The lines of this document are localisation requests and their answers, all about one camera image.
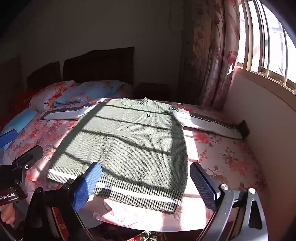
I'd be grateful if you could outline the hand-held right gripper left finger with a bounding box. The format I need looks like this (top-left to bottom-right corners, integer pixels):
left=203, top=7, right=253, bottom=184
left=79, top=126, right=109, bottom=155
left=24, top=161, right=103, bottom=241

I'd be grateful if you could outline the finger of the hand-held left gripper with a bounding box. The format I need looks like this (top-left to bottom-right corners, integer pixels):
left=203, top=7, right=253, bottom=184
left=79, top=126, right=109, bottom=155
left=12, top=146, right=43, bottom=174
left=0, top=129, right=18, bottom=149

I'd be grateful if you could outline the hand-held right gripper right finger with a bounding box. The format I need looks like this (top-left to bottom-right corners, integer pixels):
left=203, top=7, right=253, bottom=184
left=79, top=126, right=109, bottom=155
left=190, top=162, right=269, bottom=241

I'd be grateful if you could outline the grey knitted sweater white stripe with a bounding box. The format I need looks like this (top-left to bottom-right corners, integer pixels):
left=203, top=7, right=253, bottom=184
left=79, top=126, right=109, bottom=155
left=40, top=97, right=250, bottom=215

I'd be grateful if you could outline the person's left hand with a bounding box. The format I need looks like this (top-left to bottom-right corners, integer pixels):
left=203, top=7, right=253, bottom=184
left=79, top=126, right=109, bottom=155
left=0, top=203, right=17, bottom=226

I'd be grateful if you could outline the light blue blanket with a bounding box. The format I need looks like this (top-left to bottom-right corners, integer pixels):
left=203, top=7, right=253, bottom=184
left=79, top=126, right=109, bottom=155
left=0, top=108, right=38, bottom=144

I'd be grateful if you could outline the floral bed sheet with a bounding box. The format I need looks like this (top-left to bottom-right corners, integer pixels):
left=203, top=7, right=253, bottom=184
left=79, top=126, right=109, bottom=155
left=0, top=97, right=269, bottom=241

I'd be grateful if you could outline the orange floral pillow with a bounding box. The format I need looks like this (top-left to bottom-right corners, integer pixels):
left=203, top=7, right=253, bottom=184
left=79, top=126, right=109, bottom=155
left=29, top=81, right=77, bottom=112

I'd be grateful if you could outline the blue floral pillow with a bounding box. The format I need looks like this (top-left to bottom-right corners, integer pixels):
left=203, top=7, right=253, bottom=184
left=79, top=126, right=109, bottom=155
left=54, top=80, right=126, bottom=107

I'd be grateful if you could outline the dark wooden headboard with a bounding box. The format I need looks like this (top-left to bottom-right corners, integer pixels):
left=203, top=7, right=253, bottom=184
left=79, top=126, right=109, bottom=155
left=26, top=47, right=135, bottom=90

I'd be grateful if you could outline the pink floral curtain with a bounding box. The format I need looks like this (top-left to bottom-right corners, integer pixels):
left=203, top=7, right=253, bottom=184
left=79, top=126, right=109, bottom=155
left=180, top=0, right=242, bottom=108

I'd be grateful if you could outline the barred window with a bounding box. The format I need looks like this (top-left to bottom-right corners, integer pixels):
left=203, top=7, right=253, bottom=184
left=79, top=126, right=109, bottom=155
left=236, top=0, right=296, bottom=94

